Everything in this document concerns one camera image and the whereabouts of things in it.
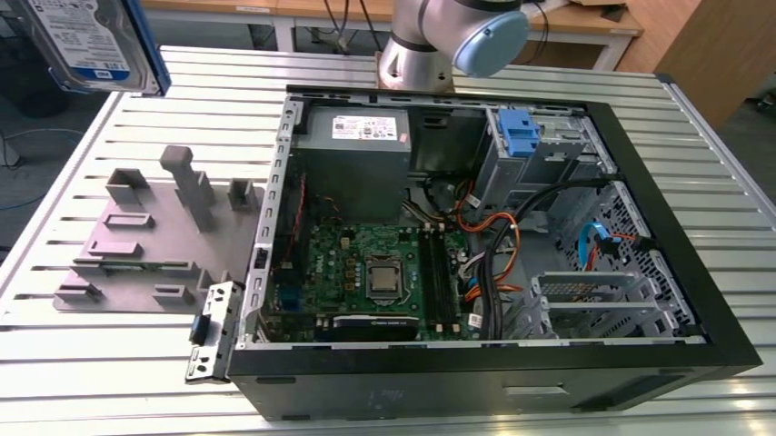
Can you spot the green RAM stick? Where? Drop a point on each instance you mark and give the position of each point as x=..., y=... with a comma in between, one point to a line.
x=130, y=265

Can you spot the blue plastic drive latch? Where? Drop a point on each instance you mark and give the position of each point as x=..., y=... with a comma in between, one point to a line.
x=519, y=136

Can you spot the blue video connector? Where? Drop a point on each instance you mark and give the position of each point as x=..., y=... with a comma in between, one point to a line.
x=201, y=329

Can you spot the long wooden desk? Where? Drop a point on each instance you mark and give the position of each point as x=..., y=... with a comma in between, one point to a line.
x=201, y=4

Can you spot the CPU socket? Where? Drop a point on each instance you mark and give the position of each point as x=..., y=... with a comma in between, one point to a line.
x=385, y=297

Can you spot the silver CPU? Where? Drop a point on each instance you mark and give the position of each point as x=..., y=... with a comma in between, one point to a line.
x=385, y=278

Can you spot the grey parts rack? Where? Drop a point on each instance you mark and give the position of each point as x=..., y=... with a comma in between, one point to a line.
x=170, y=236

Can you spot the black RAM slot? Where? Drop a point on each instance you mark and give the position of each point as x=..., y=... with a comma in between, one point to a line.
x=437, y=272
x=431, y=272
x=452, y=272
x=445, y=272

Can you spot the white power socket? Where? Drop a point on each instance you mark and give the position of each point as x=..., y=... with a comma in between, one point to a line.
x=344, y=241

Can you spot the black graphics card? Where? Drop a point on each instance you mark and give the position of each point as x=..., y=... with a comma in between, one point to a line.
x=376, y=327

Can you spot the wooden cabinet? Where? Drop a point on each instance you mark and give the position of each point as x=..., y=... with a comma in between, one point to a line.
x=715, y=54

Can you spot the metal disk bay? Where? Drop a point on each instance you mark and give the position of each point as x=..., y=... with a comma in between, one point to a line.
x=595, y=303

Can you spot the black PC case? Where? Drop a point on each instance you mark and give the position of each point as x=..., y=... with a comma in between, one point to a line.
x=425, y=386

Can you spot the grey power supply unit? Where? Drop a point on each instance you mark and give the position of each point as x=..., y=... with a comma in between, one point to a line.
x=352, y=181

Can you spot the hard disk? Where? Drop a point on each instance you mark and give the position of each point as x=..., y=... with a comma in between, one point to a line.
x=92, y=36

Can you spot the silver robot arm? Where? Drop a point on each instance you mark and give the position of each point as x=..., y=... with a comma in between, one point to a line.
x=412, y=27

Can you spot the green motherboard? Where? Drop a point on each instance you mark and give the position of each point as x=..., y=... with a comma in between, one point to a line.
x=364, y=236

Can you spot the black mesh waste bin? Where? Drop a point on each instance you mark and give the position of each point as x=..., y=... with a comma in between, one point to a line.
x=30, y=102

